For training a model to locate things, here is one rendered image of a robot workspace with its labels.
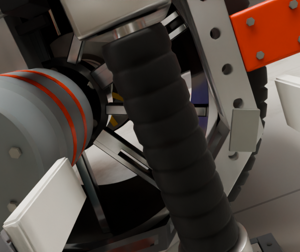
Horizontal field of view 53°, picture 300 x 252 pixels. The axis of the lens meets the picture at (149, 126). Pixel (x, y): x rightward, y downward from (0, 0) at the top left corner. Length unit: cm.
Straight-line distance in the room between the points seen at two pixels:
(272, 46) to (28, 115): 28
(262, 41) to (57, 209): 30
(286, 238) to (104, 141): 103
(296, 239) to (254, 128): 102
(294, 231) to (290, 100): 127
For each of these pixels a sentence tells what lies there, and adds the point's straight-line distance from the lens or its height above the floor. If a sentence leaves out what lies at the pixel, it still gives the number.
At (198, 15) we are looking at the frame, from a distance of 37.
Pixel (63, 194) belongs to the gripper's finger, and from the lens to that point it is 17.
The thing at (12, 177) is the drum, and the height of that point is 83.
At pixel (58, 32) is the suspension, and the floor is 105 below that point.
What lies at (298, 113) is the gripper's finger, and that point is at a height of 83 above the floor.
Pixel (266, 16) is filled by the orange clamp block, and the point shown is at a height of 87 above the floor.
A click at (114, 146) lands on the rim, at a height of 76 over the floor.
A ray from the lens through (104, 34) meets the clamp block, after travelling 16.
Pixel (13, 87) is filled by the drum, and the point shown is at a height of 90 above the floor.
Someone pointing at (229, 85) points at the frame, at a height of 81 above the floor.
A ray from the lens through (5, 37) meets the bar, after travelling 41.
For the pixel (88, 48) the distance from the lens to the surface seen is 94.
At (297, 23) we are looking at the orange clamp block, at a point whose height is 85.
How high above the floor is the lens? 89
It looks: 14 degrees down
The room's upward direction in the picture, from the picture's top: 22 degrees counter-clockwise
